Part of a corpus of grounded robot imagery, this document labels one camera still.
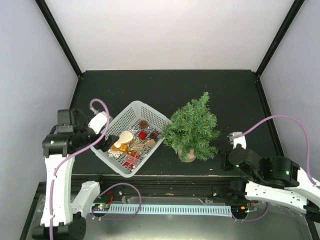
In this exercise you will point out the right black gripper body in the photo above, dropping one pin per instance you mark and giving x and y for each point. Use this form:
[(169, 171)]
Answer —
[(225, 165)]

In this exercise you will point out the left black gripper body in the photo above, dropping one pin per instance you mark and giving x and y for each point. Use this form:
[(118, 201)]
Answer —
[(82, 136)]

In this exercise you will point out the small green christmas tree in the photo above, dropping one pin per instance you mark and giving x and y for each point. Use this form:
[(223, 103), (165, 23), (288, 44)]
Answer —
[(192, 130)]

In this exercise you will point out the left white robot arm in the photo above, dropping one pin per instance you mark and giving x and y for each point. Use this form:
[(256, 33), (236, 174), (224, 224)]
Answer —
[(64, 218)]

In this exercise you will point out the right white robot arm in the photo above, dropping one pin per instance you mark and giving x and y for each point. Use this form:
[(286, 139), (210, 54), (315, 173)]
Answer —
[(276, 180)]

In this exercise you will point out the white snowflake ornament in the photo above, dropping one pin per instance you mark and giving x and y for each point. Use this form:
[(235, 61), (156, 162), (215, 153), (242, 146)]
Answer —
[(114, 153)]

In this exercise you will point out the gold gift box ornament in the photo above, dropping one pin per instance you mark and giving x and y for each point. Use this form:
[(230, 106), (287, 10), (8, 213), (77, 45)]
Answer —
[(124, 148)]

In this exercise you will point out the red gift box ornament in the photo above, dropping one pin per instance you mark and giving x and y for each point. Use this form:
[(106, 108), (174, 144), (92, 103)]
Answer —
[(142, 135)]

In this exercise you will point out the dark pine cone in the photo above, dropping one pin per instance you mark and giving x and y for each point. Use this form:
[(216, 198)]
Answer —
[(153, 136)]

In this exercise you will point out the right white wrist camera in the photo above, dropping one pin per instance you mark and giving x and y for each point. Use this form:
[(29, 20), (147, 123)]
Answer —
[(237, 138)]

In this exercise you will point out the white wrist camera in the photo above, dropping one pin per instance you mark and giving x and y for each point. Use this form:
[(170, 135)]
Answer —
[(98, 122), (237, 138)]

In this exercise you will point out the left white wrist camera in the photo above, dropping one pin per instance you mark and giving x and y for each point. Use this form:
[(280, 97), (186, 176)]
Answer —
[(98, 122)]

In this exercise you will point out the white slotted cable duct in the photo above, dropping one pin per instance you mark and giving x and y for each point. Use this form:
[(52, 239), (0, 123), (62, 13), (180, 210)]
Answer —
[(161, 209)]

